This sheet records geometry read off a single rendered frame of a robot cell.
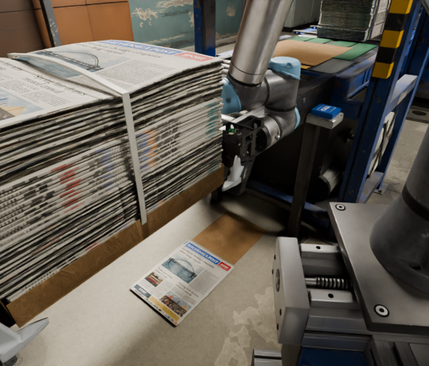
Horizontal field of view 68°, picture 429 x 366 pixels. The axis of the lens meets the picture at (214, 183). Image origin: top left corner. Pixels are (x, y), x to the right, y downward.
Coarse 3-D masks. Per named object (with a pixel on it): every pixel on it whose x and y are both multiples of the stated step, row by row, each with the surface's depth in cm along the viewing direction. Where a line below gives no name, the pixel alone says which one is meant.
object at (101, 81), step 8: (16, 56) 48; (24, 56) 47; (32, 56) 45; (40, 56) 44; (56, 64) 42; (64, 64) 41; (72, 64) 41; (80, 72) 39; (88, 72) 39; (96, 80) 37; (104, 80) 37; (112, 88) 36; (120, 88) 36
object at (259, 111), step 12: (312, 84) 113; (324, 84) 118; (300, 96) 104; (312, 96) 112; (324, 96) 122; (300, 108) 108; (312, 108) 116; (240, 120) 87; (300, 120) 111; (228, 168) 84; (0, 312) 47; (12, 324) 50
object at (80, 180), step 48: (0, 96) 34; (48, 96) 35; (0, 144) 28; (48, 144) 32; (96, 144) 36; (0, 192) 30; (48, 192) 33; (96, 192) 38; (0, 240) 31; (48, 240) 35; (96, 240) 41; (0, 288) 33
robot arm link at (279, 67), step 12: (276, 60) 71; (288, 60) 71; (276, 72) 71; (288, 72) 70; (300, 72) 73; (276, 84) 70; (288, 84) 71; (276, 96) 71; (288, 96) 73; (276, 108) 75; (288, 108) 75
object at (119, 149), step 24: (48, 72) 43; (72, 72) 43; (96, 96) 35; (120, 96) 36; (120, 120) 37; (144, 120) 40; (120, 144) 39; (144, 144) 42; (120, 168) 40; (144, 168) 43; (120, 192) 41; (144, 192) 44
